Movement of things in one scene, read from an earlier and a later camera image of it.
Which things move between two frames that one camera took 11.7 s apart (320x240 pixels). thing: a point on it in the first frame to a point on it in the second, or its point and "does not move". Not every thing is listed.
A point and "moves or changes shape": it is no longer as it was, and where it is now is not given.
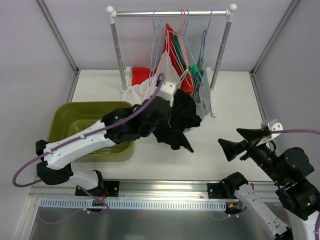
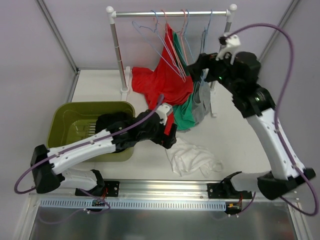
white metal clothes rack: (112, 14) does not move
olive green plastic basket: (67, 118) does not move
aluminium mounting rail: (152, 190) does not move
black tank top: (183, 117) moves or changes shape
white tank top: (146, 89) to (185, 158)
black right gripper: (250, 145) to (203, 64)
